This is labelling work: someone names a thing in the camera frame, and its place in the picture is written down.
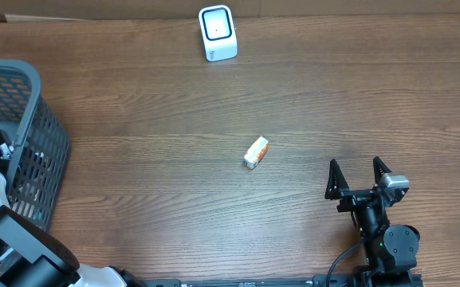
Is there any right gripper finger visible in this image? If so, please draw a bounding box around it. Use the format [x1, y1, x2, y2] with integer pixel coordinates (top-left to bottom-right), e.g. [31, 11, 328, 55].
[373, 156, 392, 187]
[324, 159, 349, 200]

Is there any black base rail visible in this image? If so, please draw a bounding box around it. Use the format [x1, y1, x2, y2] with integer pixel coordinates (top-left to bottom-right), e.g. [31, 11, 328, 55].
[141, 273, 424, 287]

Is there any small orange white box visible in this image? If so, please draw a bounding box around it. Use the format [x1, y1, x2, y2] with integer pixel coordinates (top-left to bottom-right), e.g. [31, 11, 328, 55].
[243, 136, 269, 170]

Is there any cardboard strip at table edge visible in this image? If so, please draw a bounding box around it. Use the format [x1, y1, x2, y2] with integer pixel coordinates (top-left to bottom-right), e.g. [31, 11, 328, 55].
[0, 0, 460, 22]

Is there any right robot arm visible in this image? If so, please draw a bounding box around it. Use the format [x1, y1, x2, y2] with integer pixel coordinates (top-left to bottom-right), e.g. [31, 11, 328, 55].
[321, 156, 423, 286]

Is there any grey plastic mesh basket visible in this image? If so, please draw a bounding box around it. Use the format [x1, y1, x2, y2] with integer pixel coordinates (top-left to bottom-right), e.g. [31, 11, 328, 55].
[0, 58, 71, 230]

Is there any white barcode scanner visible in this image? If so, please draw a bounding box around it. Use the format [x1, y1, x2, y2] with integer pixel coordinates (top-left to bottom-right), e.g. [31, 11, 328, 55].
[199, 5, 238, 62]

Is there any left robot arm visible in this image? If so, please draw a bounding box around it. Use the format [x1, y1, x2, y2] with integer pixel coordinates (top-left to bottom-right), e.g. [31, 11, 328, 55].
[0, 132, 143, 287]

